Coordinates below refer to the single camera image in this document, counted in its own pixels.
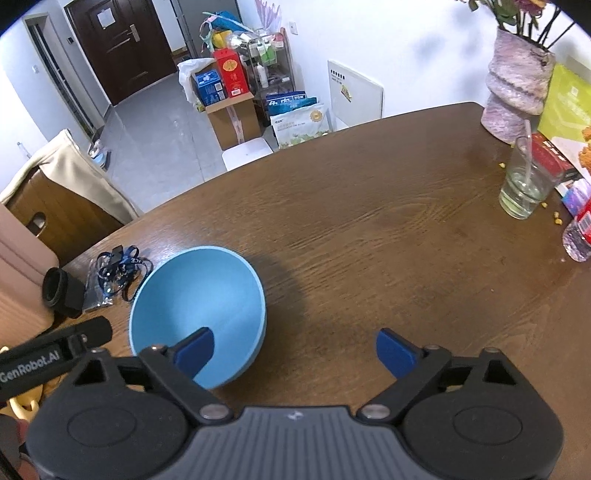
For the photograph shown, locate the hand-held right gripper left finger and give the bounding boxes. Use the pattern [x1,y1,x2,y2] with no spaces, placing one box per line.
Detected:
[73,327,232,426]

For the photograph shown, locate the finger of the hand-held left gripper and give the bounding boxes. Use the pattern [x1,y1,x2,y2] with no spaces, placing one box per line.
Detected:
[65,316,113,354]

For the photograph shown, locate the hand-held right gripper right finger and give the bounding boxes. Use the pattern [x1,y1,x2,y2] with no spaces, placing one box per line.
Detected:
[358,328,519,424]

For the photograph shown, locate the large blue bowl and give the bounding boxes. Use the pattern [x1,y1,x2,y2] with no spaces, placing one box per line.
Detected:
[129,247,267,391]

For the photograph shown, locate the person's left hand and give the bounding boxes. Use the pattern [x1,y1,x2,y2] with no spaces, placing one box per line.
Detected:
[0,416,29,457]

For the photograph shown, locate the dark plastic packet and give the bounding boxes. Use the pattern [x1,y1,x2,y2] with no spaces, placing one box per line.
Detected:
[83,258,117,315]

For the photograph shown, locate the black cylinder cap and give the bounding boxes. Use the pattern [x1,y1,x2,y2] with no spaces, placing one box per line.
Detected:
[43,267,87,319]

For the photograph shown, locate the pink ribbed suitcase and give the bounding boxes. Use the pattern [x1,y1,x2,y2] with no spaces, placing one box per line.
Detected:
[0,203,63,352]

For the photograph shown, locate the wooden chair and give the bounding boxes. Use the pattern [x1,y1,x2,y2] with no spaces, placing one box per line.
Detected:
[7,168,129,269]

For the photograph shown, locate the chair with beige cloth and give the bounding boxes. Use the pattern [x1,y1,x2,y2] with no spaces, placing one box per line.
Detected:
[0,129,145,223]

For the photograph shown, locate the white stool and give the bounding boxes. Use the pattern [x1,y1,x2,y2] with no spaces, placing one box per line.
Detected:
[222,137,274,172]

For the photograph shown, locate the clear drinking glass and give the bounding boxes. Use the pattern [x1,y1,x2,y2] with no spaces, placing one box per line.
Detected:
[499,121,563,220]

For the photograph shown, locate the red label plastic bottle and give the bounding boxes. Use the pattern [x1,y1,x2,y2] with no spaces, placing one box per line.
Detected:
[562,210,591,263]

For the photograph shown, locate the cardboard box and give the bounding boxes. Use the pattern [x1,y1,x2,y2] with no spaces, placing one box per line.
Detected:
[205,92,264,151]

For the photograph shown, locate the small purple tissue pack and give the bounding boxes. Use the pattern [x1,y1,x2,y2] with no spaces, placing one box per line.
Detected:
[561,178,591,217]

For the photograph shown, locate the green white bag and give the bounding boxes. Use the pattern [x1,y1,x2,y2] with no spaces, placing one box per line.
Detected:
[271,104,331,149]

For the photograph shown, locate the flat red box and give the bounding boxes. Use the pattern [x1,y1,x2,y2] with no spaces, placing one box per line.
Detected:
[531,133,583,183]

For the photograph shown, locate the blue box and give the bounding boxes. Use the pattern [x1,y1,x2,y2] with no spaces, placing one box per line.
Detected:
[193,69,229,106]

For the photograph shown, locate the blue white bag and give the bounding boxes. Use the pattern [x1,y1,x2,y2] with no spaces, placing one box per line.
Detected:
[265,90,319,116]

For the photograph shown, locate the white plastic bag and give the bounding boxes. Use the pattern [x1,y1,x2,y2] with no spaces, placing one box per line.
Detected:
[178,58,218,112]

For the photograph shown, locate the dark brown door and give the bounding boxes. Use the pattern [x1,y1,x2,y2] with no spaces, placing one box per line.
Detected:
[65,0,178,107]

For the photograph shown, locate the metal storage rack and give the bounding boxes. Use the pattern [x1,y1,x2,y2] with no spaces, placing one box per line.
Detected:
[240,30,296,104]

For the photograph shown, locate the mottled pink vase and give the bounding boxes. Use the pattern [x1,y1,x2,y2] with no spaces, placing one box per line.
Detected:
[480,25,557,145]

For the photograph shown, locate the green box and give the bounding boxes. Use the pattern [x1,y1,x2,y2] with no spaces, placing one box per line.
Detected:
[537,62,591,185]

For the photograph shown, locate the teal bag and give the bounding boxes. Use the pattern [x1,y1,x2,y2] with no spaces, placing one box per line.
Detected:
[199,11,252,51]

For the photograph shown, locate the grey refrigerator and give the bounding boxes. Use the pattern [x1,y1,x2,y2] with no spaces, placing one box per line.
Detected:
[168,0,241,61]

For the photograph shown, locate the dried pink flowers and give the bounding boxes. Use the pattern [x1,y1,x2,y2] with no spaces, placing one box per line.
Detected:
[455,0,566,49]

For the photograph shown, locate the blue lanyard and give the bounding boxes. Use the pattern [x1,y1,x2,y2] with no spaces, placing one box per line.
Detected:
[96,246,154,303]

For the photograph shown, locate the grey narrow door frame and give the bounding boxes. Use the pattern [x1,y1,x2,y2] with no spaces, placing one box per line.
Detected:
[23,14,109,139]

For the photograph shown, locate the pink fan wall decoration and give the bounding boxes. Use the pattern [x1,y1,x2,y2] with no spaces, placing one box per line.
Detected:
[255,0,283,31]

